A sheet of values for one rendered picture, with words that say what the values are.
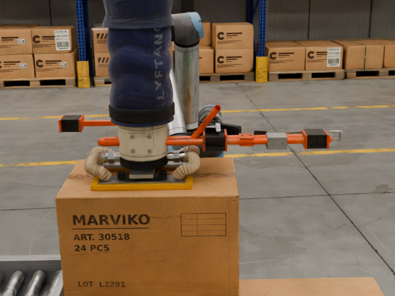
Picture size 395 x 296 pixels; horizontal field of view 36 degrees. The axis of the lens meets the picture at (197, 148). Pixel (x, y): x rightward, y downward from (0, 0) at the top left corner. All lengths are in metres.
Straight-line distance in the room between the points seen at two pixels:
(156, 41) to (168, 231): 0.62
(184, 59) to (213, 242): 0.99
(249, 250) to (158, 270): 1.97
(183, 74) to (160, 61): 0.79
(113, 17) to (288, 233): 2.63
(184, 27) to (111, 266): 1.09
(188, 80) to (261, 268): 1.47
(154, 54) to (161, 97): 0.14
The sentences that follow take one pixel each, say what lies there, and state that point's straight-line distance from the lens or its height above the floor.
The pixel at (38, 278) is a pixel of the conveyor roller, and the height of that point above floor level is 0.55.
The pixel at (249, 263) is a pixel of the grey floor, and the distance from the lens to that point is 3.86.
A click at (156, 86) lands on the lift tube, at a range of 2.00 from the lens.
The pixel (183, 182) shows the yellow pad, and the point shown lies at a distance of 2.04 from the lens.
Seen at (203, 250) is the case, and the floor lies 0.88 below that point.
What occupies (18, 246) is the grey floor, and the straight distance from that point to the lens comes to 4.26.
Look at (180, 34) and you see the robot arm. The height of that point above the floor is 1.50.
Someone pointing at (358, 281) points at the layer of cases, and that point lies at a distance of 2.62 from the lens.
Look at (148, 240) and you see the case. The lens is 2.05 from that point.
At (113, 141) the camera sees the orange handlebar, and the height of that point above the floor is 1.21.
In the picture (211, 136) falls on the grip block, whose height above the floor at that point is 1.22.
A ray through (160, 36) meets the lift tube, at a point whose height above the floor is 1.57.
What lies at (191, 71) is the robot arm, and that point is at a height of 1.32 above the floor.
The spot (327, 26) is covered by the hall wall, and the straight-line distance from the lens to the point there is 11.08.
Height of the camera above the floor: 1.80
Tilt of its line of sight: 17 degrees down
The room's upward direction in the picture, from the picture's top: 1 degrees counter-clockwise
